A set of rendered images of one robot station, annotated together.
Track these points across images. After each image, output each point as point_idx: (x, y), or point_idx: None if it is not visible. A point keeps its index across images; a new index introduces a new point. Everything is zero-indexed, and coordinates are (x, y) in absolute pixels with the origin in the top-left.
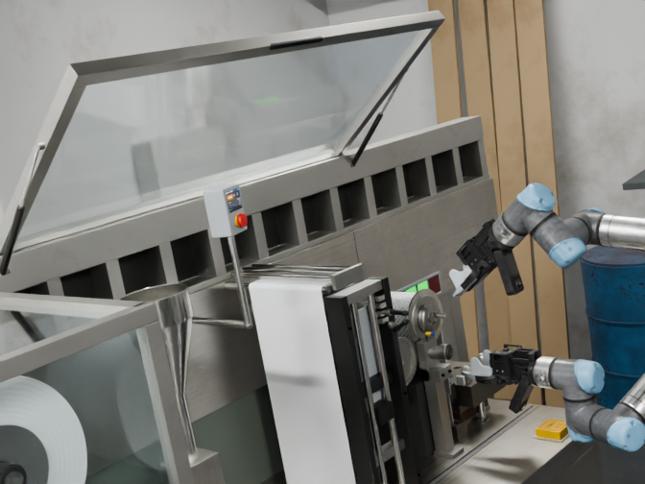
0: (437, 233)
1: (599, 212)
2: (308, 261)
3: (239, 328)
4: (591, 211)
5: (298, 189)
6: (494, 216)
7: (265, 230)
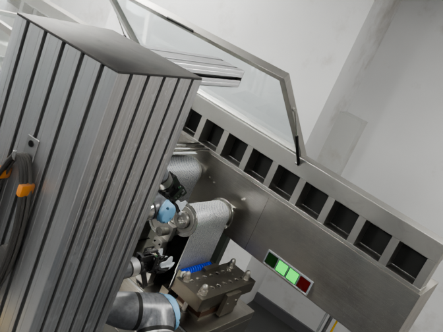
0: (331, 263)
1: (161, 204)
2: (235, 178)
3: None
4: (161, 199)
5: (254, 142)
6: (399, 319)
7: (243, 152)
